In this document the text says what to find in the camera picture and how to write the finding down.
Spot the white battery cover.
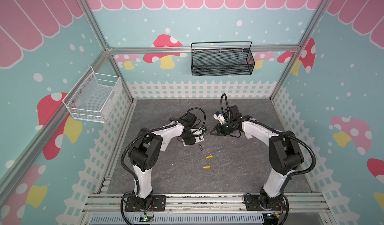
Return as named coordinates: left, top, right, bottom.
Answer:
left=244, top=133, right=253, bottom=139

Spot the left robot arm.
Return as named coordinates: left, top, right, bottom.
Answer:
left=121, top=111, right=207, bottom=206

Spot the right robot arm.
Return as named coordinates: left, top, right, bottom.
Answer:
left=211, top=106, right=304, bottom=210

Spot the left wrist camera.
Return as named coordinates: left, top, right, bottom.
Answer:
left=191, top=128, right=207, bottom=137

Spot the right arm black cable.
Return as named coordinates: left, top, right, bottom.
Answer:
left=220, top=93, right=317, bottom=178

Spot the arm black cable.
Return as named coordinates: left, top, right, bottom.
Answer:
left=120, top=107, right=207, bottom=193
left=220, top=93, right=317, bottom=178

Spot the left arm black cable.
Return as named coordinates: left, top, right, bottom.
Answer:
left=120, top=107, right=207, bottom=193

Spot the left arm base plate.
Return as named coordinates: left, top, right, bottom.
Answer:
left=124, top=195, right=167, bottom=212

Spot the black wire mesh basket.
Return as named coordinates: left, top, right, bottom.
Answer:
left=191, top=41, right=256, bottom=77

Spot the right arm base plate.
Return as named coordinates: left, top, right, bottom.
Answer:
left=244, top=193, right=287, bottom=212

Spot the white vented cable duct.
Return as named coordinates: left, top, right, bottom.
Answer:
left=89, top=214, right=265, bottom=225

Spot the white wire mesh basket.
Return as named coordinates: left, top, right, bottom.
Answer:
left=63, top=67, right=123, bottom=123

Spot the aluminium mounting rail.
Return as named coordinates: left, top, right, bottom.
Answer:
left=81, top=193, right=332, bottom=215

